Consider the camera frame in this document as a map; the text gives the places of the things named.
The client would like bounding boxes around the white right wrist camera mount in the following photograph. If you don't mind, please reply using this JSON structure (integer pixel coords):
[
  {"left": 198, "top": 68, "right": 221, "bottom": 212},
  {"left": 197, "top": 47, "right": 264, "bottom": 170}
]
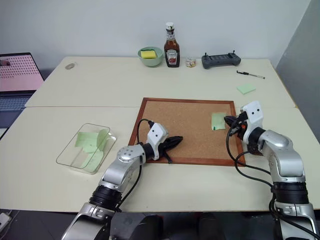
[{"left": 240, "top": 100, "right": 264, "bottom": 146}]

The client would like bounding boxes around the black pen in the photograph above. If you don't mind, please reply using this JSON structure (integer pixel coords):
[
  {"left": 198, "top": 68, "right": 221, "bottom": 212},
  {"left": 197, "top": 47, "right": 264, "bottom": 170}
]
[{"left": 236, "top": 70, "right": 266, "bottom": 81}]

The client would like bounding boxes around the curled green sticky note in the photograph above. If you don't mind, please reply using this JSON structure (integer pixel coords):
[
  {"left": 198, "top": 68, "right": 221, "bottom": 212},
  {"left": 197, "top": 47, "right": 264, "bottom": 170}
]
[{"left": 95, "top": 128, "right": 109, "bottom": 152}]

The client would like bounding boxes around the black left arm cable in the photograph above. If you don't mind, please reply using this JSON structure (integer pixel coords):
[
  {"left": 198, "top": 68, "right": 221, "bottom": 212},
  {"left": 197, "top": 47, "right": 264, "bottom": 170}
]
[{"left": 116, "top": 118, "right": 155, "bottom": 213}]

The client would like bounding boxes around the clear plastic box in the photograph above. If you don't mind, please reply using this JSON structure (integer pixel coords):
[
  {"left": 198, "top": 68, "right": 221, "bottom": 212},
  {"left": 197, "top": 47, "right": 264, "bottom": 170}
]
[{"left": 55, "top": 122, "right": 118, "bottom": 175}]

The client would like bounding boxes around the flat green sticky note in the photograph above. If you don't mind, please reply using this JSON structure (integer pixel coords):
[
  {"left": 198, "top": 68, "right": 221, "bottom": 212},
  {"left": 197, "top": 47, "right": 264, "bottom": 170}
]
[{"left": 75, "top": 131, "right": 99, "bottom": 154}]

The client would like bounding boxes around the wood-framed cork board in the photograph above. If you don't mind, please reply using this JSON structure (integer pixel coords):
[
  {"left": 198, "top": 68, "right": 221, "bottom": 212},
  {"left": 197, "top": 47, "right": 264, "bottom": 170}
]
[{"left": 127, "top": 97, "right": 247, "bottom": 167}]

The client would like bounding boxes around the white power strip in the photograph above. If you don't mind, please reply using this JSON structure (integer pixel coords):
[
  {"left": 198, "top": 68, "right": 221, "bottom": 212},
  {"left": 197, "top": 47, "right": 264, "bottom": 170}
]
[{"left": 0, "top": 211, "right": 13, "bottom": 230}]

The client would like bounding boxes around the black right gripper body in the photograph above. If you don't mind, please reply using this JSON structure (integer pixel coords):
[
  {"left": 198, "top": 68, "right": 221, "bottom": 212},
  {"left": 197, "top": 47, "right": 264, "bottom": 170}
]
[{"left": 229, "top": 112, "right": 249, "bottom": 141}]

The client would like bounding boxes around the green sticky note pad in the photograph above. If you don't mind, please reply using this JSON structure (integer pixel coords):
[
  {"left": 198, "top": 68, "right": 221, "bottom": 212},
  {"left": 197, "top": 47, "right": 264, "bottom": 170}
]
[{"left": 236, "top": 82, "right": 257, "bottom": 96}]

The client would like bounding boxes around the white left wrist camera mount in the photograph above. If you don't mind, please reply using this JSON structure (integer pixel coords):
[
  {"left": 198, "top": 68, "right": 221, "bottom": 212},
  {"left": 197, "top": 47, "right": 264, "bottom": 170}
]
[{"left": 146, "top": 122, "right": 169, "bottom": 161}]

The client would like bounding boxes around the ketchup bottle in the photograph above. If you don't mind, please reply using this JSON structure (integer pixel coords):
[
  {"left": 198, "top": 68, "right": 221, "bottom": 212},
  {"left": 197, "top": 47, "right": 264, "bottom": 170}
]
[{"left": 163, "top": 22, "right": 181, "bottom": 69}]

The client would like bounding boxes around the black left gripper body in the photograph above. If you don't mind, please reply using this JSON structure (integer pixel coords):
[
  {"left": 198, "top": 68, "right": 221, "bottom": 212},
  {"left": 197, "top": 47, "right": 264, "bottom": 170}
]
[{"left": 158, "top": 137, "right": 173, "bottom": 156}]

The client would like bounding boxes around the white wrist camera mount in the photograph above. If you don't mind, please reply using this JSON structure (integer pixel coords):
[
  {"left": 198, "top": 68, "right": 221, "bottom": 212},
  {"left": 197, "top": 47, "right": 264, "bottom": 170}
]
[
  {"left": 146, "top": 122, "right": 169, "bottom": 161},
  {"left": 240, "top": 100, "right": 264, "bottom": 146}
]

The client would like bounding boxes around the small printed jar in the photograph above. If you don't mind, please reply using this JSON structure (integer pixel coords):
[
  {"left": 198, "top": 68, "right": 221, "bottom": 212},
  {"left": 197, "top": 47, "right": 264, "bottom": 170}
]
[{"left": 185, "top": 56, "right": 197, "bottom": 69}]

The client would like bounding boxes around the pale green sticky note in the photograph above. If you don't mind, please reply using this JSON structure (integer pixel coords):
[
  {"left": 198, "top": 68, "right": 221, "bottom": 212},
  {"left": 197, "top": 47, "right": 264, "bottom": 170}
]
[{"left": 81, "top": 150, "right": 105, "bottom": 173}]

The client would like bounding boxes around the yellow sponge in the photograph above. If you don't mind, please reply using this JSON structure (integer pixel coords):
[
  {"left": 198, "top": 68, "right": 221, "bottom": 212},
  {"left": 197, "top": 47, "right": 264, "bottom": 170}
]
[{"left": 140, "top": 49, "right": 158, "bottom": 60}]

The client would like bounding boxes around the light green bowl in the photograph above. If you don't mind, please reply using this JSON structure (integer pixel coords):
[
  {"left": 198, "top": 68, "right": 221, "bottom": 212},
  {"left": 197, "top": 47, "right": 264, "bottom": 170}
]
[{"left": 136, "top": 46, "right": 165, "bottom": 68}]

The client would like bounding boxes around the grey handheld controller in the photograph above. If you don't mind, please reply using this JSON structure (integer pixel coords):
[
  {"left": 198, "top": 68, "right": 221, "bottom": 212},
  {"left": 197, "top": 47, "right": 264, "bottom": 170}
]
[{"left": 201, "top": 49, "right": 242, "bottom": 70}]

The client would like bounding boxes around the open laptop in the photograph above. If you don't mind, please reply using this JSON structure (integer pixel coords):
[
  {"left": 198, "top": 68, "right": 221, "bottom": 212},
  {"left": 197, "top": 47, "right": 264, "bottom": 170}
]
[{"left": 0, "top": 52, "right": 46, "bottom": 136}]

